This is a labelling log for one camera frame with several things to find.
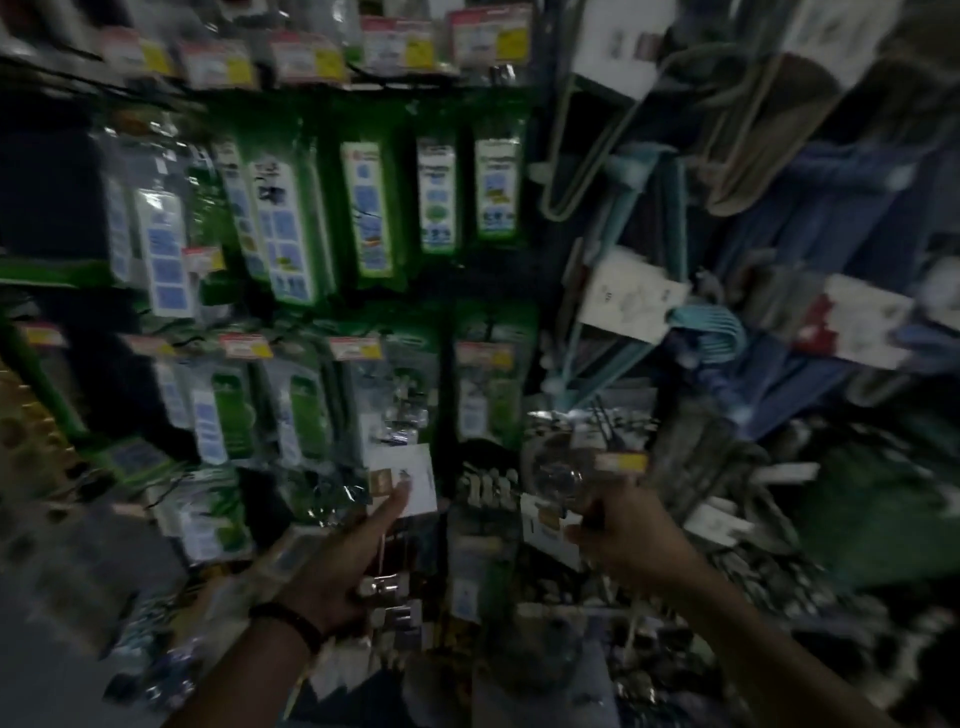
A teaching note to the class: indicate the person's right hand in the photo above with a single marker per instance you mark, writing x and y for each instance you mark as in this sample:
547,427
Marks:
637,540

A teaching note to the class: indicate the person's left hand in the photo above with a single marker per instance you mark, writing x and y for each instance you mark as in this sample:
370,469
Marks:
334,577

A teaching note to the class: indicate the person's left thumb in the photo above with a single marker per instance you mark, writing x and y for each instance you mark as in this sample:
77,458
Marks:
382,514

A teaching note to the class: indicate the person's right fingers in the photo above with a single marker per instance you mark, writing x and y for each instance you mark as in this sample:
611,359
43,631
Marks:
592,525

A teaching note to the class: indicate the clear packet with white card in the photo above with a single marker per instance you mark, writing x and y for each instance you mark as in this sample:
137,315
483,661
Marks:
401,476

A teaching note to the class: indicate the clear packet with round knob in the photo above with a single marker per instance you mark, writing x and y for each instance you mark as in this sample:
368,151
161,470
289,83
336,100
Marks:
559,472

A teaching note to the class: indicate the person's left forearm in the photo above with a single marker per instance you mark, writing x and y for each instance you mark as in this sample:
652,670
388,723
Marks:
240,682

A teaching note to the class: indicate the person's right forearm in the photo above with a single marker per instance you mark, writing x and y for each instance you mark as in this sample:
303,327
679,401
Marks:
750,645

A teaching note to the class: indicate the white card with dark print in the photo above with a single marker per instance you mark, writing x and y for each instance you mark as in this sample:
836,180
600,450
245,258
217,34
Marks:
544,536

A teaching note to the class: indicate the small white card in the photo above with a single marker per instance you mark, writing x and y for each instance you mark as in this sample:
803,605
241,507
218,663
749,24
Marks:
784,473
716,525

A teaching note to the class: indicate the row of clear green packets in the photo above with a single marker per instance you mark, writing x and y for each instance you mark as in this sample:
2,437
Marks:
300,412

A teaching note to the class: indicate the black wristband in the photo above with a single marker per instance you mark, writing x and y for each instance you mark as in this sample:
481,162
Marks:
292,621

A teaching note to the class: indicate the pile of metal hardware packets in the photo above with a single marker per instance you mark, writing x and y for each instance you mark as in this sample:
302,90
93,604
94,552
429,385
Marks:
750,585

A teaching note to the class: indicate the clear packet with green card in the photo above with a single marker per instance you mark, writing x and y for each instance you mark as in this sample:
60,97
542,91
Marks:
206,517

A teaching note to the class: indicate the row of red yellow price tags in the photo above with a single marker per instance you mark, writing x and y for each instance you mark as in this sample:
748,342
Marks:
246,346
315,56

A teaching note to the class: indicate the teal ribbed clip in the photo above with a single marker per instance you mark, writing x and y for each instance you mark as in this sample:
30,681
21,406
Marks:
709,334

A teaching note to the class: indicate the white printed label card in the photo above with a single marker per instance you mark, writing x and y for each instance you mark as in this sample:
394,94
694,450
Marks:
630,296

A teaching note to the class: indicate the pile of green goods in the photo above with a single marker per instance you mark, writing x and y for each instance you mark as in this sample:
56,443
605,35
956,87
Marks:
877,510

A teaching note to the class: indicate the row of green hanging packets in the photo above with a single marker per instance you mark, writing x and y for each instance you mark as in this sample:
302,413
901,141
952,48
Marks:
367,202

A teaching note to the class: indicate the bundle of teal hangers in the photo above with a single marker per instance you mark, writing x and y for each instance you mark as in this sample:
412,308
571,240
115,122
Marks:
637,195

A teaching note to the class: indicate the white and red label card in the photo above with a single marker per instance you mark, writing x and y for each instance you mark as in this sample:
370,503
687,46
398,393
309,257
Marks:
862,322

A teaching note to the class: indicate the stack of yellowish goods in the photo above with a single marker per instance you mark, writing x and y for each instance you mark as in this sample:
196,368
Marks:
34,442

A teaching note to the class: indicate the bundle of blue hangers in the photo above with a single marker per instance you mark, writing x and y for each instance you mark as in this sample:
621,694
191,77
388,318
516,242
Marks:
825,202

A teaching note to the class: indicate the bundle of beige hangers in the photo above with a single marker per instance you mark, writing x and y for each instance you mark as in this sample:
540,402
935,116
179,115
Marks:
750,127

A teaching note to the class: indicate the large white hanger label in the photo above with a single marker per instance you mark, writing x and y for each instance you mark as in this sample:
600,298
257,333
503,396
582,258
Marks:
840,37
622,45

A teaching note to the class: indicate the green shelf rail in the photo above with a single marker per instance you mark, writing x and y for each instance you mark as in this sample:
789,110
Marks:
52,272

